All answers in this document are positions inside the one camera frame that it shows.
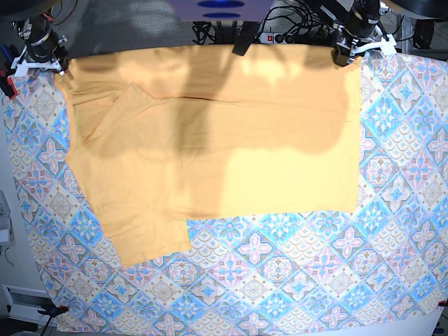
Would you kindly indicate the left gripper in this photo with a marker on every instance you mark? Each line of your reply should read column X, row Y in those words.
column 349, row 46

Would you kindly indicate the patterned tile tablecloth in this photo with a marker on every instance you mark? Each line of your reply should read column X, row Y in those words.
column 274, row 274

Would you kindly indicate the yellow T-shirt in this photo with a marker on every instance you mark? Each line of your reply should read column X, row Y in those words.
column 161, row 136

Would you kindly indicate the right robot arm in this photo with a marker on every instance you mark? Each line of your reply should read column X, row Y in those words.
column 32, row 28

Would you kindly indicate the black bracket at table edge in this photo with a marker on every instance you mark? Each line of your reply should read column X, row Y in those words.
column 245, row 37

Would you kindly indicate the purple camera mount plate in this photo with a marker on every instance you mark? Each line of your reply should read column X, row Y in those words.
column 202, row 10

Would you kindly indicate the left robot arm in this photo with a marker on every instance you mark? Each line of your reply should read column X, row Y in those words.
column 360, row 32

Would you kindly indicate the red clamp upper left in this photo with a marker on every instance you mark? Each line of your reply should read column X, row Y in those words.
column 7, row 85

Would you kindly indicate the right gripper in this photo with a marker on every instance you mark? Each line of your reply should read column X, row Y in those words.
column 48, row 54

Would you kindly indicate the white rail lower left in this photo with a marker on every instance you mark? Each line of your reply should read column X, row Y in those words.
column 23, row 304

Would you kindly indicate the white power strip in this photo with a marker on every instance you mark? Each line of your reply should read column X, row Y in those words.
column 277, row 38

